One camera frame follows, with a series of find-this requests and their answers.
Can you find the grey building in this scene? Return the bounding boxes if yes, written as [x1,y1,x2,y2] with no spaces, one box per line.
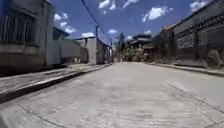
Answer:
[74,35,113,65]

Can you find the tree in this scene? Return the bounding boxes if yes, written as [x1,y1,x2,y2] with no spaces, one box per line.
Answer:
[116,32,127,63]

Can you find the grey concrete road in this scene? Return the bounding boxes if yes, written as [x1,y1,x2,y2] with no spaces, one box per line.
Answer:
[0,61,224,128]

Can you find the utility pole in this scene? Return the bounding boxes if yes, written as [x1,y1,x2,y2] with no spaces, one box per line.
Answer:
[95,25,100,40]

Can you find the house with tiered roof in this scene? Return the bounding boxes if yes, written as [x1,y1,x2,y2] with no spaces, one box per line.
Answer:
[128,32,156,63]

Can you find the raised concrete sidewalk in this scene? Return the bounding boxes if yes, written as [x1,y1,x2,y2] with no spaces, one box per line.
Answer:
[0,62,114,104]

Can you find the concrete kerb strip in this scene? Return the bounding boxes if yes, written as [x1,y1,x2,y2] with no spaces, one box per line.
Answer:
[144,61,224,78]

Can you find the long dark building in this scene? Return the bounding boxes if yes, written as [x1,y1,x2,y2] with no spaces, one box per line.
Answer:
[153,0,224,69]

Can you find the building with window grille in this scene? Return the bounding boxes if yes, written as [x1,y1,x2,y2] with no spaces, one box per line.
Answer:
[0,0,55,77]

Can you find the white wall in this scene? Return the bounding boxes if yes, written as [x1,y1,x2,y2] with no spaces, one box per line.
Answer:
[46,39,89,66]

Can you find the overhead wires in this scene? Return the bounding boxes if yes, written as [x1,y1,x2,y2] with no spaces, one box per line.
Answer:
[79,0,113,43]

